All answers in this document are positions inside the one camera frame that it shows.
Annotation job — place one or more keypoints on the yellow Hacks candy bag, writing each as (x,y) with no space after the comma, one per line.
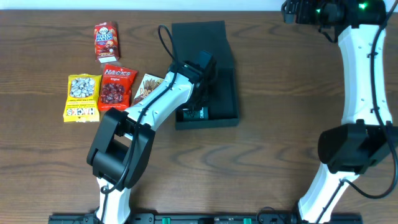
(82,100)

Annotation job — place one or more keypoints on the black container box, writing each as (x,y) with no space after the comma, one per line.
(190,39)

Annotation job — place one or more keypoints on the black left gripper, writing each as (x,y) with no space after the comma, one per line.
(207,91)

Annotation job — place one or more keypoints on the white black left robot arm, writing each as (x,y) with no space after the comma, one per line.
(123,142)

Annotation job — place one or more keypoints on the teal coconut cookies box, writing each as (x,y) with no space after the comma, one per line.
(195,115)

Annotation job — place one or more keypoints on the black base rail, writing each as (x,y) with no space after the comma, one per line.
(149,218)

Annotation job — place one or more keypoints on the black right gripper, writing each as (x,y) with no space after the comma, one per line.
(302,16)

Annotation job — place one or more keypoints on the red Hacks candy bag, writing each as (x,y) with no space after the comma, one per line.
(116,86)

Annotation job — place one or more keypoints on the brown Pocky box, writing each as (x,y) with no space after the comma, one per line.
(148,84)

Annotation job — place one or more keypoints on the red Hello Panda box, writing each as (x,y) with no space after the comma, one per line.
(106,42)

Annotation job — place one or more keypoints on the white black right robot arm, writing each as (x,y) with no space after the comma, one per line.
(366,135)

